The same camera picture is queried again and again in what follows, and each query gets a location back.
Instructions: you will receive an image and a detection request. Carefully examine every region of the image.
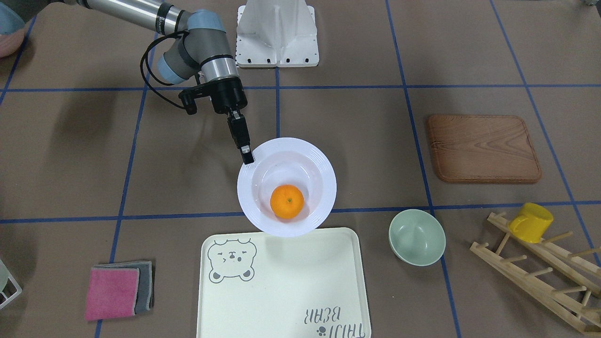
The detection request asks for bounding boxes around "white round plate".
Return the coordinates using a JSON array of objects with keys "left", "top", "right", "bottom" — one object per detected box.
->
[{"left": 238, "top": 138, "right": 337, "bottom": 237}]

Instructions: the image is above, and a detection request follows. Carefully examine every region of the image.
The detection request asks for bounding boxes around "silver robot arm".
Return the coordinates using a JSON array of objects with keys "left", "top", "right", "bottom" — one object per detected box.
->
[{"left": 67, "top": 0, "right": 254, "bottom": 164}]

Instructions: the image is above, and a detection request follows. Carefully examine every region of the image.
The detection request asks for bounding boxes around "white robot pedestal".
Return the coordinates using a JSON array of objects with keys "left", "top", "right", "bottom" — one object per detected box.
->
[{"left": 235, "top": 0, "right": 320, "bottom": 68}]

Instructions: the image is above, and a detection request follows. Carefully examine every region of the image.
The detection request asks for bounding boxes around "orange fruit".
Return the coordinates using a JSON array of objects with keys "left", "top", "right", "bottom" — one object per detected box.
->
[{"left": 269, "top": 184, "right": 305, "bottom": 220}]

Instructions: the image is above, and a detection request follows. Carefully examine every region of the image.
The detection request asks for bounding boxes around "pink bowl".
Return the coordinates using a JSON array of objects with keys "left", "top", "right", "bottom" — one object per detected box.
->
[{"left": 0, "top": 3, "right": 24, "bottom": 58}]

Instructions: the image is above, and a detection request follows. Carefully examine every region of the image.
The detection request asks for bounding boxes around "wooden mug rack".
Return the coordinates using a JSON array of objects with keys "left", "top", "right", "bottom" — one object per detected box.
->
[{"left": 470, "top": 212, "right": 601, "bottom": 338}]

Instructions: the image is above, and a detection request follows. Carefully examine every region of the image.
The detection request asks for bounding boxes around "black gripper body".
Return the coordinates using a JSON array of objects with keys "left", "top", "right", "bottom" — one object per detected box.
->
[{"left": 208, "top": 77, "right": 248, "bottom": 114}]

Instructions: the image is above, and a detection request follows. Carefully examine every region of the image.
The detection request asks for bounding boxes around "white wire cup rack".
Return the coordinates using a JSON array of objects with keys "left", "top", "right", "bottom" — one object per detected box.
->
[{"left": 0, "top": 260, "right": 23, "bottom": 310}]

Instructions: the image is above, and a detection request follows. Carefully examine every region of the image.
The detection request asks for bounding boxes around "yellow mug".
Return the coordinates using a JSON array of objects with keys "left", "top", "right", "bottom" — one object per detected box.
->
[{"left": 508, "top": 202, "right": 554, "bottom": 244}]

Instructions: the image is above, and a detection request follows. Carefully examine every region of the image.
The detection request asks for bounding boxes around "cream bear tray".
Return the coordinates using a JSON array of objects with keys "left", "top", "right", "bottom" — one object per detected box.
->
[{"left": 196, "top": 227, "right": 372, "bottom": 338}]

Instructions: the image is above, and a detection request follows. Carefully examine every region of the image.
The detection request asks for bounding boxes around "pink and grey folded cloth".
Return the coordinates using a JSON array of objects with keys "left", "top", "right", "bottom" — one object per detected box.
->
[{"left": 85, "top": 261, "right": 153, "bottom": 321}]

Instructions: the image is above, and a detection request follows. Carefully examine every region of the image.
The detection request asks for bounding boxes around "green bowl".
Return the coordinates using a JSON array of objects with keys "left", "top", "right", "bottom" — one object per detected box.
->
[{"left": 388, "top": 209, "right": 447, "bottom": 267}]

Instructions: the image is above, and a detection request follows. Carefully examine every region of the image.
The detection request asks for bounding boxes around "wooden cutting board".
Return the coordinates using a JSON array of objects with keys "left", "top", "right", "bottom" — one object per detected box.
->
[{"left": 426, "top": 114, "right": 542, "bottom": 184}]

